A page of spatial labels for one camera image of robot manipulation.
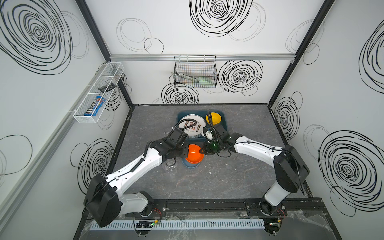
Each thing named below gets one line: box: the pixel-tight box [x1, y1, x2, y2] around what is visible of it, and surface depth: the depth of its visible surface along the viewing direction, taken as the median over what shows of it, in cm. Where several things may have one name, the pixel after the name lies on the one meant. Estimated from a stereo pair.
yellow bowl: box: [205, 112, 222, 126], surface depth 110 cm
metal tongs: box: [170, 72, 200, 82], surface depth 86 cm
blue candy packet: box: [84, 96, 106, 116], surface depth 72 cm
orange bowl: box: [185, 144, 204, 164], surface depth 84 cm
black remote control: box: [97, 82, 117, 93], surface depth 80 cm
